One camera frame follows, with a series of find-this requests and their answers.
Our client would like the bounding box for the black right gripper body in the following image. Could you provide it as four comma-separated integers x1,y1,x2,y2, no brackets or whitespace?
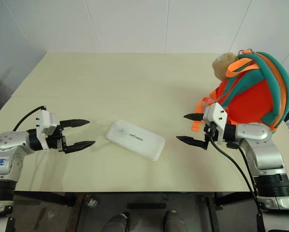
202,120,219,151

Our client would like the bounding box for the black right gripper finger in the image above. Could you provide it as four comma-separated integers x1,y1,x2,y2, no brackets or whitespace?
183,113,205,122
175,135,208,149

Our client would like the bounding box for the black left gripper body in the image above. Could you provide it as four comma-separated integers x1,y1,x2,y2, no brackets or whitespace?
46,123,68,154

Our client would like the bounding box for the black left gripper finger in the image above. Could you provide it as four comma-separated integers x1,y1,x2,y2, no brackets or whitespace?
64,141,96,154
59,119,90,129

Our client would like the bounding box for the orange and teal backpack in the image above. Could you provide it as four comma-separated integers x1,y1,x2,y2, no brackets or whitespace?
192,49,289,132

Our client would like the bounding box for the white rectangular case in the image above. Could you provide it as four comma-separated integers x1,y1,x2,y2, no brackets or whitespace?
105,119,166,162

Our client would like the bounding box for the beige plush toy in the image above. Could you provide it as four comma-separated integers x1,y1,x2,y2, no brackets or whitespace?
212,52,240,82

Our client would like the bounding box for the black flat floor bar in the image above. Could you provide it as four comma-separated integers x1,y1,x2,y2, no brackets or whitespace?
127,203,168,210

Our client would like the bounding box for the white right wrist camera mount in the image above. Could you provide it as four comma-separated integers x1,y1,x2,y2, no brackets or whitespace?
203,102,229,144

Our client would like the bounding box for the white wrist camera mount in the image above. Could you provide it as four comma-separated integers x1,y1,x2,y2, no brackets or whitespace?
203,102,229,144
35,110,58,150

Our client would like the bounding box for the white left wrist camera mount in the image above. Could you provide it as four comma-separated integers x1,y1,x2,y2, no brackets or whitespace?
35,110,58,150

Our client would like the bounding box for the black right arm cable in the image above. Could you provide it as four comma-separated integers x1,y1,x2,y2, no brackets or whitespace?
208,139,265,232
227,142,259,194

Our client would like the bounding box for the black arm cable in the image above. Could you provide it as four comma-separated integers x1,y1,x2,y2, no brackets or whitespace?
208,139,265,232
13,105,48,132
227,142,259,194

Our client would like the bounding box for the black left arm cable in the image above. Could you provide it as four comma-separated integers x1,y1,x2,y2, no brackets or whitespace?
13,105,48,132

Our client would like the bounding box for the black table frame rail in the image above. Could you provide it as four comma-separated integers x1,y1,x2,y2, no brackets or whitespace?
198,192,257,214
13,190,78,206

